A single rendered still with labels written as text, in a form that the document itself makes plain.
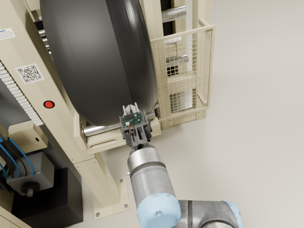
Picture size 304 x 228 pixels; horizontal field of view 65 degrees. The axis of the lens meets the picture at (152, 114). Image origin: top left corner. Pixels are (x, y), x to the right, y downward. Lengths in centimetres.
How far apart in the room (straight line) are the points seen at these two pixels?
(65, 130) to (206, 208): 78
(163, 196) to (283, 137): 183
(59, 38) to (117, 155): 150
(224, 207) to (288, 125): 180
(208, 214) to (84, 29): 59
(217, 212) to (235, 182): 133
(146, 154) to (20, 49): 59
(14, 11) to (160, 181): 67
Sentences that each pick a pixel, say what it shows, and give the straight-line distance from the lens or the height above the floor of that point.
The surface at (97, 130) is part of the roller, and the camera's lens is 109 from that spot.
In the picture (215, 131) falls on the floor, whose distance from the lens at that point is 218.
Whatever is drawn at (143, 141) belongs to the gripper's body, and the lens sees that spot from 58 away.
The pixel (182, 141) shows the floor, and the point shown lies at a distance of 211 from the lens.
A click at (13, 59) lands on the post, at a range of 97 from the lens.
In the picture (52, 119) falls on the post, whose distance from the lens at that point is 114.
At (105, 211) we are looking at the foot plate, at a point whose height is 1.
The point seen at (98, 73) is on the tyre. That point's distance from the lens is 74.
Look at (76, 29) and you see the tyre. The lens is 75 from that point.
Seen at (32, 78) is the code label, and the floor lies 120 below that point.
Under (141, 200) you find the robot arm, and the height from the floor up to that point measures 122.
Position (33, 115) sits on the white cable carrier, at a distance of 115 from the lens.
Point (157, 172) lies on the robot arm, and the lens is 54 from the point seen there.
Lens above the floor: 170
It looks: 46 degrees down
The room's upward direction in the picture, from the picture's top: 10 degrees counter-clockwise
